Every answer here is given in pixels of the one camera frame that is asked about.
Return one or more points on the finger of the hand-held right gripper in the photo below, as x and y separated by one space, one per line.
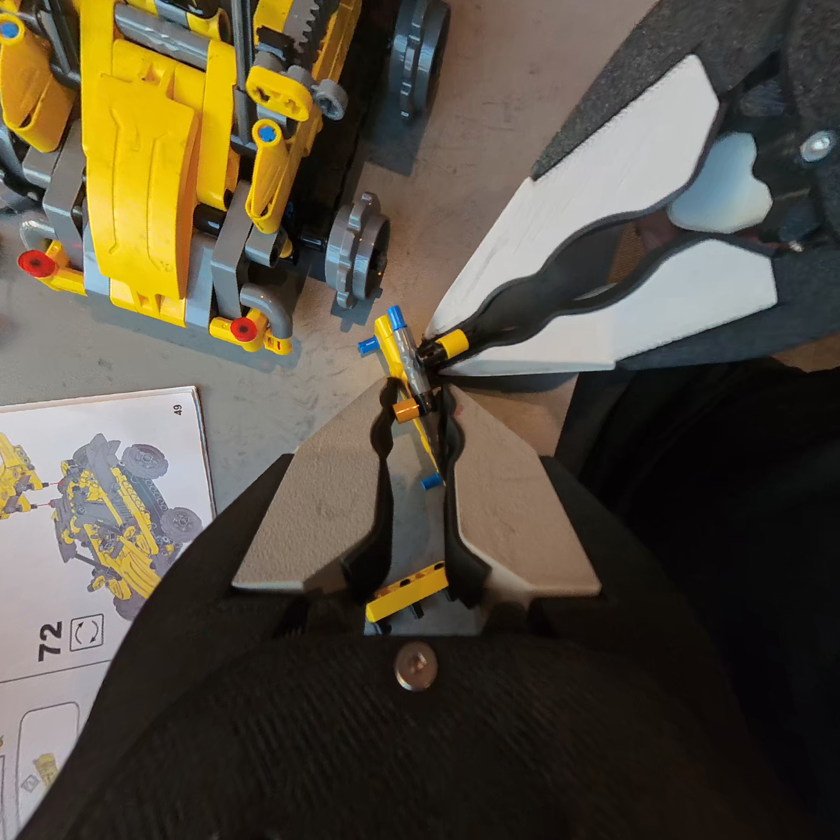
669 315
590 190

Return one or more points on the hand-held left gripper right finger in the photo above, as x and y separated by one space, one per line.
518 525

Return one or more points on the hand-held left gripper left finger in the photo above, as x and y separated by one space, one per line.
315 518

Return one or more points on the yellow brick beam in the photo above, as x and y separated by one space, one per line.
454 342
407 587

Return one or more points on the yellow panel with grey axle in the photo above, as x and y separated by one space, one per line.
413 364

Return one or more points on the grey desk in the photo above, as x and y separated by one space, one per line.
525 98

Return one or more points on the brick instruction booklet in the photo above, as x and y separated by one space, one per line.
98 420

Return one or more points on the yellow grey brick vehicle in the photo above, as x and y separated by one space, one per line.
144 197

